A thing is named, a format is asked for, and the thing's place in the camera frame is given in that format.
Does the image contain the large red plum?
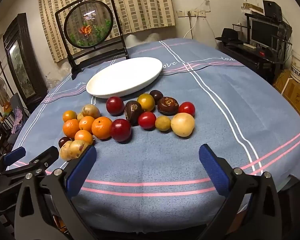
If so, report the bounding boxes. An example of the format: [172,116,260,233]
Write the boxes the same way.
[110,119,132,142]

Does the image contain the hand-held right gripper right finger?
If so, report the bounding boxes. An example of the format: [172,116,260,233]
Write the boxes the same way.
[197,144,283,240]

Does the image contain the black hat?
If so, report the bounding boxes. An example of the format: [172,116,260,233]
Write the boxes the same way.
[215,28,244,44]

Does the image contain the blue striped tablecloth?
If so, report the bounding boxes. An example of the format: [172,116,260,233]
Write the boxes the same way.
[6,38,300,233]

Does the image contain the white oval plate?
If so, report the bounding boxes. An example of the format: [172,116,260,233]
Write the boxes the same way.
[86,57,163,99]

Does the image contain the large pale yellow fruit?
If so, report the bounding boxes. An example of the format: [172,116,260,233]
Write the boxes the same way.
[170,113,195,137]

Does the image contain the clear plastic bag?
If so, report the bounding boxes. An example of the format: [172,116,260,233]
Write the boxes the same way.
[45,71,65,90]

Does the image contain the small dark plum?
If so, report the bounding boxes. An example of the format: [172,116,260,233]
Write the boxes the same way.
[58,136,72,148]
[149,90,164,105]

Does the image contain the purple cloth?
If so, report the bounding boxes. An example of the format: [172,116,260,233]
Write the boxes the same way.
[11,106,24,134]

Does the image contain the white power cable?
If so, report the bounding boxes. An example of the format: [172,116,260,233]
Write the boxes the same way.
[182,15,198,39]

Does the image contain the computer monitor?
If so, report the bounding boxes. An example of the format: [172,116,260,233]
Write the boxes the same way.
[250,17,280,49]

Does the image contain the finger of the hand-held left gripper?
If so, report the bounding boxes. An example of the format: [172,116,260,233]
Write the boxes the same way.
[5,145,60,183]
[0,146,27,180]

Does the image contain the dark wood framed painting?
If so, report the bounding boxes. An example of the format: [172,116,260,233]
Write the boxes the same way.
[2,12,48,105]

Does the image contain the beige striped curtain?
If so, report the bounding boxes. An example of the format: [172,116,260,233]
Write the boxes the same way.
[37,0,177,63]

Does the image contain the black speaker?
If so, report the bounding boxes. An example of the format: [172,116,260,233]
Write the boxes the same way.
[262,0,283,22]

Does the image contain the white wall sockets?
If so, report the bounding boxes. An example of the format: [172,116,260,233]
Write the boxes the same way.
[176,9,207,18]

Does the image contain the red cherry tomato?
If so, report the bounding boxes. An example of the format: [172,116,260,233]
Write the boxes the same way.
[138,111,157,130]
[178,101,196,117]

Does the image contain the large orange mandarin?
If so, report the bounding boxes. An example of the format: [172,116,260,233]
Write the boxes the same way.
[91,116,113,140]

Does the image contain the black chair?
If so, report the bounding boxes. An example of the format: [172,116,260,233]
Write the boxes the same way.
[9,92,30,135]

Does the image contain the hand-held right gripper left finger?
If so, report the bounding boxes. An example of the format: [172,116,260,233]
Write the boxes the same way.
[14,145,98,240]

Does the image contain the black framed goldfish table screen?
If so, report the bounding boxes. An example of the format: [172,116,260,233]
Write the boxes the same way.
[55,0,129,80]

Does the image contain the wide dark brown mangosteen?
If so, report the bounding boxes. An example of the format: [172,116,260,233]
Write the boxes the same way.
[157,96,179,116]

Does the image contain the pale striped round fruit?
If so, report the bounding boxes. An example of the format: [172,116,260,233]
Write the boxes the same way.
[81,104,101,119]

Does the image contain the black metal desk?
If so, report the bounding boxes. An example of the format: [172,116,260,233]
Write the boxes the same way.
[220,12,293,85]

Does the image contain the wooden plank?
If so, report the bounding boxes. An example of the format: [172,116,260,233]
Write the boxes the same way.
[241,2,264,13]

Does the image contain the cardboard box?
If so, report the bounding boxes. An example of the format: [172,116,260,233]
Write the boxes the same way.
[274,70,300,120]

